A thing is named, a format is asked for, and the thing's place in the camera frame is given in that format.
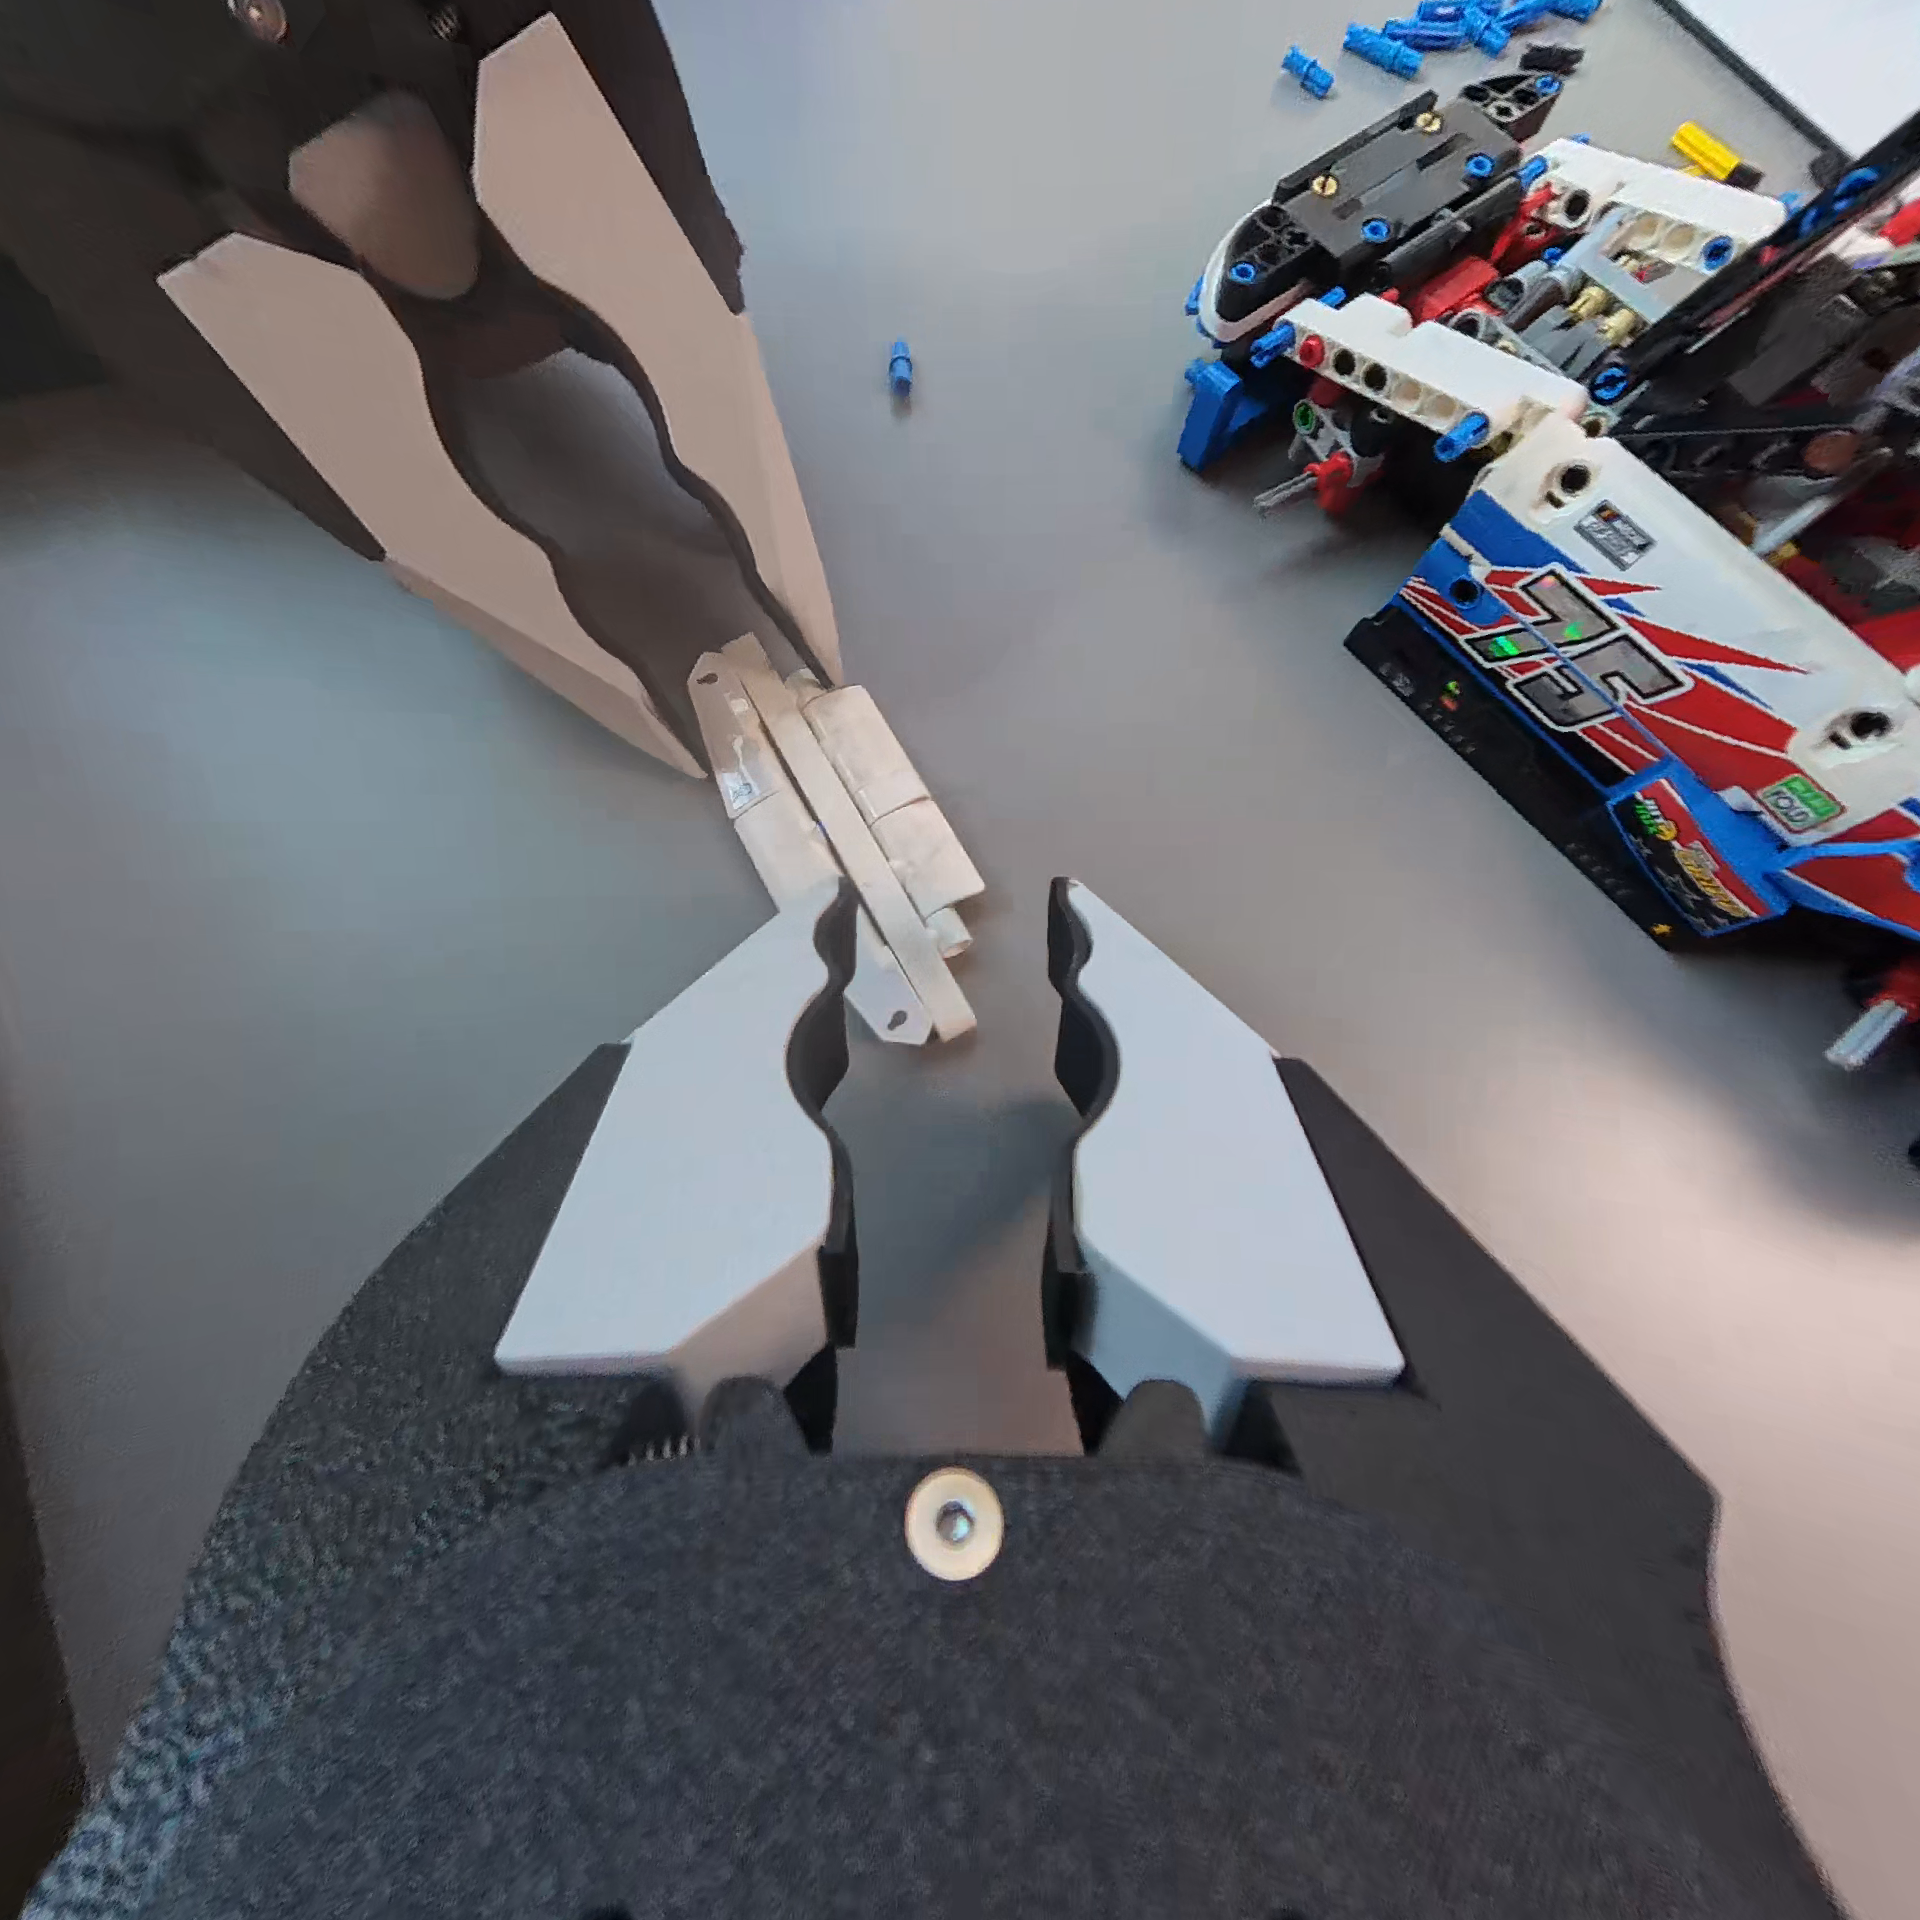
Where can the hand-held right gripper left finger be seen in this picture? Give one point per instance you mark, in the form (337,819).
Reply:
(704,1200)

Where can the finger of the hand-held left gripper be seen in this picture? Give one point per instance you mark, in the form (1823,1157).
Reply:
(360,435)
(630,224)

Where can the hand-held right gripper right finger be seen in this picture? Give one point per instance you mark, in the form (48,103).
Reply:
(1201,1200)

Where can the white brick beam assembly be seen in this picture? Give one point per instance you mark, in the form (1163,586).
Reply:
(869,797)

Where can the grey desk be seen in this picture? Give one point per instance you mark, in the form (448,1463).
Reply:
(1051,600)

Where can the blue connector pin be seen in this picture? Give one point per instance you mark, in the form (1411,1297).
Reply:
(902,368)
(1307,72)

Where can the pile of blue pins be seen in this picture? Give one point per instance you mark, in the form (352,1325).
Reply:
(1440,31)

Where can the yellow brick piece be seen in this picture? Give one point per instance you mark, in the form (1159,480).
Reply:
(1715,150)

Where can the white paper sheet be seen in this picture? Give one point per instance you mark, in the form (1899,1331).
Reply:
(1800,59)

